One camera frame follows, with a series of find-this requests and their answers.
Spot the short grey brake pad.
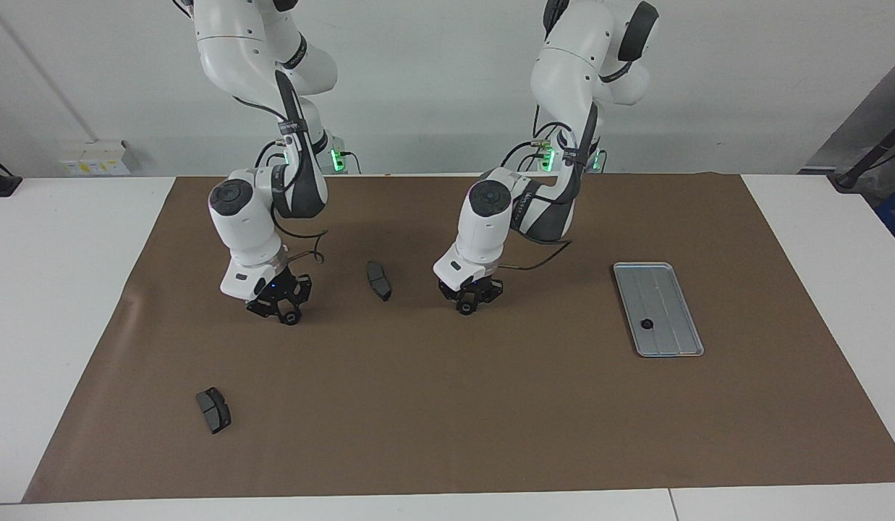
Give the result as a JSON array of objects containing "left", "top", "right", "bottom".
[{"left": 195, "top": 387, "right": 232, "bottom": 435}]

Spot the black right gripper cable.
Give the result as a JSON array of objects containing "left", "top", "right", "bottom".
[{"left": 272, "top": 206, "right": 327, "bottom": 266}]

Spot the white wall cable conduit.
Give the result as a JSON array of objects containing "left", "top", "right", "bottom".
[{"left": 0, "top": 0, "right": 98, "bottom": 143}]

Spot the silver metal tray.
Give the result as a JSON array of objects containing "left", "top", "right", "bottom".
[{"left": 612, "top": 261, "right": 705, "bottom": 358}]

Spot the black arm base cable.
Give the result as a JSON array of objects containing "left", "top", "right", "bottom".
[
  {"left": 254, "top": 140, "right": 283, "bottom": 173},
  {"left": 499, "top": 122, "right": 558, "bottom": 174}
]

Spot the black pole stand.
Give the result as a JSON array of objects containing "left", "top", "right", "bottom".
[{"left": 827, "top": 119, "right": 895, "bottom": 192}]

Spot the long grey brake pad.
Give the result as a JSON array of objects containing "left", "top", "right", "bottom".
[{"left": 366, "top": 260, "right": 393, "bottom": 302}]

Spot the black left arm base cable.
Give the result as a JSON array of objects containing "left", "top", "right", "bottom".
[{"left": 499, "top": 122, "right": 558, "bottom": 174}]

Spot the black clamp mount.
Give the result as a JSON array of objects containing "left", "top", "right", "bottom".
[{"left": 0, "top": 153, "right": 22, "bottom": 198}]

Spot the brown table mat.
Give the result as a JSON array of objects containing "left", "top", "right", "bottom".
[{"left": 22, "top": 172, "right": 895, "bottom": 504}]

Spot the black right arm base cable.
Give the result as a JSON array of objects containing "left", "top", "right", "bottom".
[{"left": 254, "top": 140, "right": 283, "bottom": 173}]

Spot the white wall socket box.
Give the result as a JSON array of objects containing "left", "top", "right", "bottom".
[{"left": 59, "top": 140, "right": 133, "bottom": 177}]

